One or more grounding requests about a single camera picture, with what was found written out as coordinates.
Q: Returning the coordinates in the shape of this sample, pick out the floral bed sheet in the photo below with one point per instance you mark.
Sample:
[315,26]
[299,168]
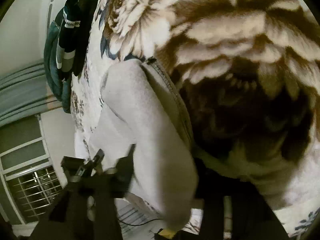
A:
[247,72]

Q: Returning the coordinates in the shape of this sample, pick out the black striped garment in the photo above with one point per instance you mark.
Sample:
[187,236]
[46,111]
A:
[74,36]

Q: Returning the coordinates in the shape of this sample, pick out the dark green folded blanket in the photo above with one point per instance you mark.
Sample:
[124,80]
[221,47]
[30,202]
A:
[61,89]

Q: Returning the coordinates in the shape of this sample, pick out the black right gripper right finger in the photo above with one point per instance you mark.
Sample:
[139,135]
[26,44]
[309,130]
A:
[234,209]

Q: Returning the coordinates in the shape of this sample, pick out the grey-green striped curtain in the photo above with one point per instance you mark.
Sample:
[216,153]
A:
[25,92]

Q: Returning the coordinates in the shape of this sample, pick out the window with metal grille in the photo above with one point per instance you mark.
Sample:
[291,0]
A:
[29,183]

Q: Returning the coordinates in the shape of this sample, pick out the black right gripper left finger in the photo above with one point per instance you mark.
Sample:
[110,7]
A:
[87,210]

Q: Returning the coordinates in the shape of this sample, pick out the white printed shirt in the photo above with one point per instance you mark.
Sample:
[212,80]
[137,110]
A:
[142,108]

